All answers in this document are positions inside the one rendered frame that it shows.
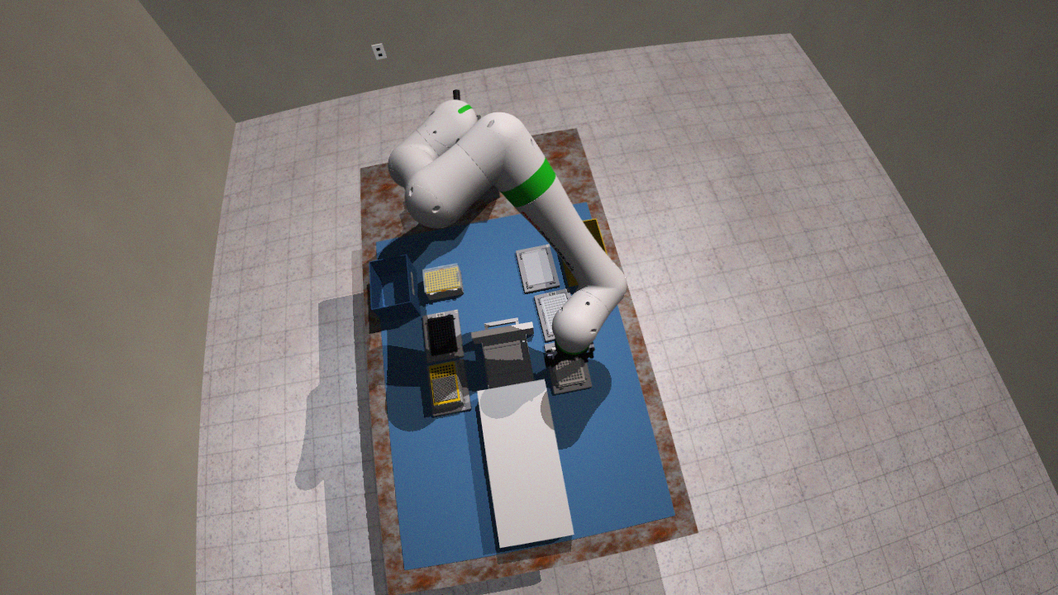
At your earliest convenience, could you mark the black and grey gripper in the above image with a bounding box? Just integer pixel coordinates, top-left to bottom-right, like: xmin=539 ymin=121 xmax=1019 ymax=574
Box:
xmin=545 ymin=344 xmax=595 ymax=372

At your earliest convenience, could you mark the blue bench mat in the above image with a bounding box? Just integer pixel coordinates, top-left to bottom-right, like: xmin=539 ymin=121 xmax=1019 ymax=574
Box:
xmin=376 ymin=214 xmax=675 ymax=570

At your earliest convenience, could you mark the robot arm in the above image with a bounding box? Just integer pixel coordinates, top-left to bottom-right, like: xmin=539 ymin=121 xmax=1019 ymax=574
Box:
xmin=388 ymin=89 xmax=627 ymax=361

